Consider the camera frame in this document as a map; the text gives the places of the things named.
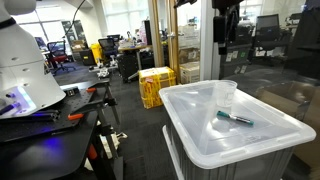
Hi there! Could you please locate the black optical breadboard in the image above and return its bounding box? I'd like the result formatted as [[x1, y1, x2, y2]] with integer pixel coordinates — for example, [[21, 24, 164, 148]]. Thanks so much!
[[0, 84, 111, 144]]

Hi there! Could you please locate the large brown cardboard box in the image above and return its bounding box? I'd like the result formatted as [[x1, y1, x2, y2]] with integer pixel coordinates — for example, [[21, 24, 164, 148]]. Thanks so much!
[[256, 79, 320, 171]]

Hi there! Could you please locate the wooden top desk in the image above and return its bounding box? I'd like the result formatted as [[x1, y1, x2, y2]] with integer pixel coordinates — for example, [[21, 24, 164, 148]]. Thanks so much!
[[117, 44, 153, 83]]

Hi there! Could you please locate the white cardboard box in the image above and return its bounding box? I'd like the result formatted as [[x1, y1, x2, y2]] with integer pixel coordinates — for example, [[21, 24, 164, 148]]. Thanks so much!
[[179, 61, 201, 85]]

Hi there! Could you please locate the black office chair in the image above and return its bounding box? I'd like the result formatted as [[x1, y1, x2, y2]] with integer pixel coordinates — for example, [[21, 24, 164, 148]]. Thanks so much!
[[251, 13, 283, 63]]

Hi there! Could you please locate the blue office chair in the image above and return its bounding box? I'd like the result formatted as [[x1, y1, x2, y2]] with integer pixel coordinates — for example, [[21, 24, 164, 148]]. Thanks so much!
[[98, 37, 119, 63]]

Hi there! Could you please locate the white gadget on floor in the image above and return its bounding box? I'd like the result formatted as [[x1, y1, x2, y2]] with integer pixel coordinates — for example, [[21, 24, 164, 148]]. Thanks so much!
[[89, 61, 119, 80]]

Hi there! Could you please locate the orange handled black clamp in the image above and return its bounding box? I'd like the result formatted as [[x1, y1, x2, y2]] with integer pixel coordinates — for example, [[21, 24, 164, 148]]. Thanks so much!
[[31, 109, 85, 123], [64, 86, 98, 98]]

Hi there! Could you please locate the clear plastic bin lid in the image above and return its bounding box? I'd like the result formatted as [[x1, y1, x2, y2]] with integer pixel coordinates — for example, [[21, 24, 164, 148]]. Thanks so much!
[[158, 79, 317, 170]]

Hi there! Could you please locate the yellow strapped box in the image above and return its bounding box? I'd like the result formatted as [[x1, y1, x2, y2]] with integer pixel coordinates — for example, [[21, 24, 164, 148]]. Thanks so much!
[[138, 66, 177, 110]]

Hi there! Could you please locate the thin black cable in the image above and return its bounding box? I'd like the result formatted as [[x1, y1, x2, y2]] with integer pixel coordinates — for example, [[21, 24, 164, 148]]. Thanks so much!
[[63, 0, 86, 38]]

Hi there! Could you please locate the brown labelled cardboard box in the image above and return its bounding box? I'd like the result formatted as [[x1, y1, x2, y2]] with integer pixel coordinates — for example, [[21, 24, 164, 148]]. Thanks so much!
[[178, 46, 201, 64]]

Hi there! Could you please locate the glass wall frame post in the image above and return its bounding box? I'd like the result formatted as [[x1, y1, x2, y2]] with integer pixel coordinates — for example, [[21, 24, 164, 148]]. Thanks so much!
[[199, 0, 226, 81]]

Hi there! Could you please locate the small brown cardboard box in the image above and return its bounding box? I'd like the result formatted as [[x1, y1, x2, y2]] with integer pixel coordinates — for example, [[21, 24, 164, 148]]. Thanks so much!
[[70, 39, 88, 53]]

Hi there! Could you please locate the red office chair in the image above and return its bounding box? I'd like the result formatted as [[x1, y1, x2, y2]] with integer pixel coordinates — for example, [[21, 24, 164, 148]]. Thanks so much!
[[46, 40, 77, 76]]

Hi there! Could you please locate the clear plastic cup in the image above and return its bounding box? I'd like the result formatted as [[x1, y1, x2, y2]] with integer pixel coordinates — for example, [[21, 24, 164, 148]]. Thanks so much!
[[214, 79, 239, 108]]

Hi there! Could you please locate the orange clamp handle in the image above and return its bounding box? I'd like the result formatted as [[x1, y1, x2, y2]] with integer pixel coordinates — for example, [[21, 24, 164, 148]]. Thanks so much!
[[87, 143, 98, 160]]

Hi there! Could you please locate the black cart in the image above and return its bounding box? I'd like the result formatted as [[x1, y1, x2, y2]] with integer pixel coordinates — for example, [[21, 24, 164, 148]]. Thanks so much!
[[118, 53, 141, 84]]

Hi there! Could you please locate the gray storage bin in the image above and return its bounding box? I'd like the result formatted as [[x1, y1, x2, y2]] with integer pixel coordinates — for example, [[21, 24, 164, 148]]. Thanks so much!
[[162, 124, 296, 180]]

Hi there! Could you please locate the black work table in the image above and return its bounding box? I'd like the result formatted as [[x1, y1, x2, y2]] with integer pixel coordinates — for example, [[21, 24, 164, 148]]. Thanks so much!
[[0, 78, 125, 180]]

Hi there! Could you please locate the yellow bin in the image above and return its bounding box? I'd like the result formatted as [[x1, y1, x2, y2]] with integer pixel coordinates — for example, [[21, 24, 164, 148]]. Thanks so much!
[[90, 42, 104, 64]]

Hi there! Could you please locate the teal capped marker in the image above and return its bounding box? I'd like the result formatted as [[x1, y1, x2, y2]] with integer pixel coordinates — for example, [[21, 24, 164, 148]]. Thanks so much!
[[216, 110, 255, 127]]

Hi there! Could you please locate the black filing cabinet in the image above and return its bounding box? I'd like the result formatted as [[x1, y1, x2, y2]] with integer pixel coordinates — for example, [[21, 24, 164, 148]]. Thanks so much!
[[219, 43, 253, 80]]

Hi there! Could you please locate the wooden door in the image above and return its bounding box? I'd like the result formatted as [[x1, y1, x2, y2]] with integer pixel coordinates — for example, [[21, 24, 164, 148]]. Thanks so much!
[[147, 0, 181, 84]]

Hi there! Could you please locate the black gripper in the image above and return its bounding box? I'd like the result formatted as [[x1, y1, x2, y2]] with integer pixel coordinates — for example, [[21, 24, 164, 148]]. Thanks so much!
[[211, 0, 245, 56]]

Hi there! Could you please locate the black crate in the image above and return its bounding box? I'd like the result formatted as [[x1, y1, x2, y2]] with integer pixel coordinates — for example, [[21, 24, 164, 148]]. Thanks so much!
[[79, 49, 98, 66]]

